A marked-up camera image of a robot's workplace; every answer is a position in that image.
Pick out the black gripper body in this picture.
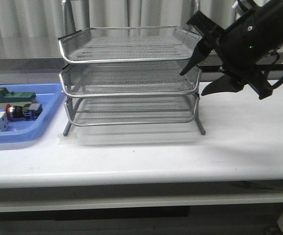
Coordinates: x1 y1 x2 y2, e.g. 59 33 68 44
187 4 279 99

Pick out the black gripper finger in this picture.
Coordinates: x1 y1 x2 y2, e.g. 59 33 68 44
201 74 244 96
180 39 213 75

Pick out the silver mesh tray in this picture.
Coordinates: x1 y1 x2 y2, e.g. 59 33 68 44
59 60 201 98
65 94 199 126
58 26 202 64

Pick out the red emergency stop button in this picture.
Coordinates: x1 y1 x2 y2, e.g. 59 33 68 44
4 103 43 120

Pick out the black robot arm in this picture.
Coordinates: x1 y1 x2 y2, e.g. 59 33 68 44
180 0 283 99

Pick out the blue plastic tray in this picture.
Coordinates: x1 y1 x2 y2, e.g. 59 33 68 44
0 83 65 143

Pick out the grey stone counter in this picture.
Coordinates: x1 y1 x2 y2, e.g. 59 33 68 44
0 46 283 73

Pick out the green electrical component block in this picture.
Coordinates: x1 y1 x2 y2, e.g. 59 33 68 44
0 87 37 108

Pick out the silver metal rack frame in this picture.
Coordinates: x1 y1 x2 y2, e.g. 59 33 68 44
62 0 205 136

